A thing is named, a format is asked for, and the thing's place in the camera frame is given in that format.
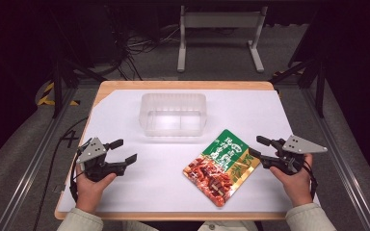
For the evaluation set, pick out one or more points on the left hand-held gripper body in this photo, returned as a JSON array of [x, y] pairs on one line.
[[92, 152]]

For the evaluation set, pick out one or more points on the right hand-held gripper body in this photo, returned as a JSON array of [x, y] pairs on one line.
[[298, 146]]

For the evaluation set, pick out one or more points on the green and red snack packet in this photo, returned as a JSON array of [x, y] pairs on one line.
[[220, 168]]

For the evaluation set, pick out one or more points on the clear plastic container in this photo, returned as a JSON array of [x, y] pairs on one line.
[[172, 115]]

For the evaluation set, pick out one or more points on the person's right hand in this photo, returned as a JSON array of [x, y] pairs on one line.
[[297, 187]]

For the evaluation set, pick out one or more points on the person's left hand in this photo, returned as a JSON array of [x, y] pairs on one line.
[[90, 194]]

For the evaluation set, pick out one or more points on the white paper sheet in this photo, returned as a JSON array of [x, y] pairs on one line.
[[160, 179]]

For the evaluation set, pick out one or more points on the black tripod stand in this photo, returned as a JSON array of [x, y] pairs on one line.
[[319, 86], [58, 86]]

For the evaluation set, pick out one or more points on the yellow and black striped tape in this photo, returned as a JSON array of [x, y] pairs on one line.
[[45, 96]]

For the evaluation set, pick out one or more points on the white metal stand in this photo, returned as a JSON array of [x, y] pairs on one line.
[[220, 20]]

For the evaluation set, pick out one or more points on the aluminium rail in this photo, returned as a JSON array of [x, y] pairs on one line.
[[343, 166], [29, 166]]

